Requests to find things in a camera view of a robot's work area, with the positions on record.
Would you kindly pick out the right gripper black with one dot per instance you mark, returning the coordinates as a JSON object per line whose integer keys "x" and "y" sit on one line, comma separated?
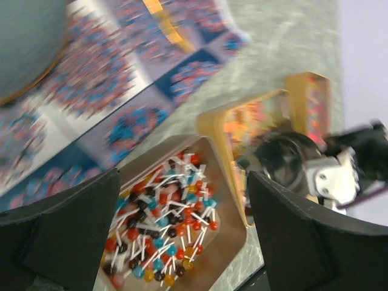
{"x": 369, "y": 143}

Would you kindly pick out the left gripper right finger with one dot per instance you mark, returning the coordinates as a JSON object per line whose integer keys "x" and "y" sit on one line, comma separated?
{"x": 306, "y": 246}

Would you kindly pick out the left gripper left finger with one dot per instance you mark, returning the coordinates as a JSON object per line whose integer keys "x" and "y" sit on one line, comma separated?
{"x": 60, "y": 238}

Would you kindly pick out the metal candy scoop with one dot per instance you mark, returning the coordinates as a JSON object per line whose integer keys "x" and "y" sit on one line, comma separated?
{"x": 281, "y": 156}

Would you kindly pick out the gold tin with lollipops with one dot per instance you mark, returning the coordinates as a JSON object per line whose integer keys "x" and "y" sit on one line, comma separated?
{"x": 177, "y": 225}

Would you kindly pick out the gold tin with popsicle candies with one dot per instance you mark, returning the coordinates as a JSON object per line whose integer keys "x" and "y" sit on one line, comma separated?
{"x": 238, "y": 127}

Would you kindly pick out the teal ceramic plate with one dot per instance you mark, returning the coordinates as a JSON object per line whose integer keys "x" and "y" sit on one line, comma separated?
{"x": 33, "y": 36}

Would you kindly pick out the gold tin with gummy candies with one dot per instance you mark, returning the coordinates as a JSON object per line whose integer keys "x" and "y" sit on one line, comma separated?
{"x": 310, "y": 97}

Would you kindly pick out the patterned placemat cloth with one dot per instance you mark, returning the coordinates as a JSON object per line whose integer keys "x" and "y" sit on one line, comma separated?
{"x": 118, "y": 78}

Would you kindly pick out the gold knife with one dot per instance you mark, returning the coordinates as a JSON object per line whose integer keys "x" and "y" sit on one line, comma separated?
{"x": 170, "y": 30}

